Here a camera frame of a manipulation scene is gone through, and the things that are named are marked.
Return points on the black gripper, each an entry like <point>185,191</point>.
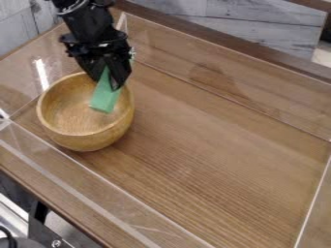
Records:
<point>108,51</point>

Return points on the green rectangular block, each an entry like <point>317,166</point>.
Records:
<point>104,96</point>

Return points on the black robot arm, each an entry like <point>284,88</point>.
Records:
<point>85,17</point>

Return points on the brown wooden bowl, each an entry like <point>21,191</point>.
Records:
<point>72,124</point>

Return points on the black table leg bracket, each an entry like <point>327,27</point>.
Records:
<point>37,231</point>

